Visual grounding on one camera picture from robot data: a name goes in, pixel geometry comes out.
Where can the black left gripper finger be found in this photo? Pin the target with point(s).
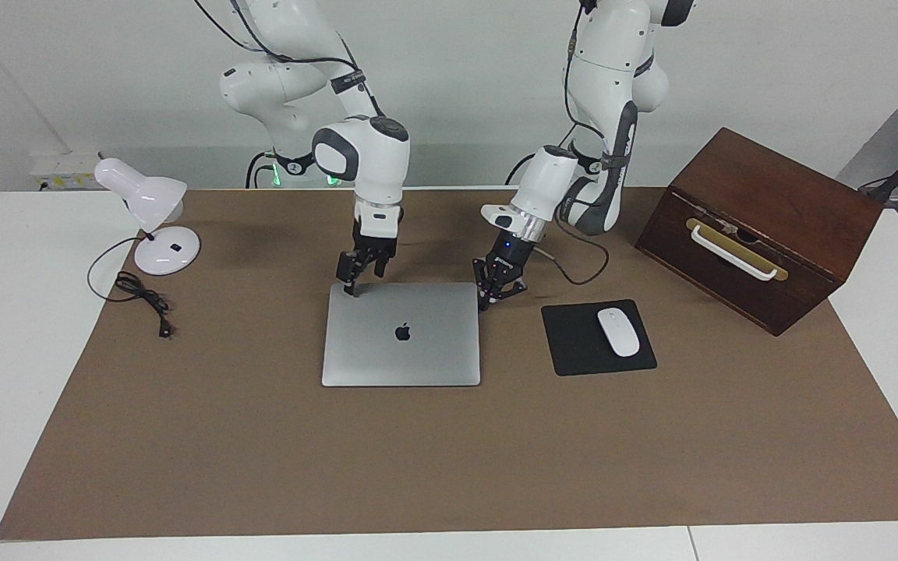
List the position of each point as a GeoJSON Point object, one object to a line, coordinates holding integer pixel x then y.
{"type": "Point", "coordinates": [513, 286]}
{"type": "Point", "coordinates": [484, 284]}

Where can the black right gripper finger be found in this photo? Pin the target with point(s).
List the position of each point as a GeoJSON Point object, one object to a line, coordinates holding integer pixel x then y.
{"type": "Point", "coordinates": [349, 273]}
{"type": "Point", "coordinates": [380, 269]}

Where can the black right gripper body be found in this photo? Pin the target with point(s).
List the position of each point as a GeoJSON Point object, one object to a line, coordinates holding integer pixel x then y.
{"type": "Point", "coordinates": [375, 249]}

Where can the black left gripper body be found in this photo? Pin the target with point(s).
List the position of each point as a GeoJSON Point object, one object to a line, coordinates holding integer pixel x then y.
{"type": "Point", "coordinates": [511, 253]}

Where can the silver laptop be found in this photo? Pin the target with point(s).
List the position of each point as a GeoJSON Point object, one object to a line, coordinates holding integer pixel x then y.
{"type": "Point", "coordinates": [402, 351]}

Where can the black mouse pad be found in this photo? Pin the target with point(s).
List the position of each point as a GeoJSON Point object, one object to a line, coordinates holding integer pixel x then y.
{"type": "Point", "coordinates": [574, 343]}

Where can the white computer mouse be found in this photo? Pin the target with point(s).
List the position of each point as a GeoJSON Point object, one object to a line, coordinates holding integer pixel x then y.
{"type": "Point", "coordinates": [619, 331]}

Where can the brown table mat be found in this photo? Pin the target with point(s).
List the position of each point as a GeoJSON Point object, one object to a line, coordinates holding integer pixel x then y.
{"type": "Point", "coordinates": [449, 460]}

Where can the white desk lamp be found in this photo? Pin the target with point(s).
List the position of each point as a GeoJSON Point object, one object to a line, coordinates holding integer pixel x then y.
{"type": "Point", "coordinates": [145, 191]}

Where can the dark brown wooden box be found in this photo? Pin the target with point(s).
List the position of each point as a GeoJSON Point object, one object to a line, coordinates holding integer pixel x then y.
{"type": "Point", "coordinates": [776, 195]}

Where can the white power strip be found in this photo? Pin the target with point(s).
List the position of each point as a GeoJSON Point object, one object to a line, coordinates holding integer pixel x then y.
{"type": "Point", "coordinates": [67, 167]}

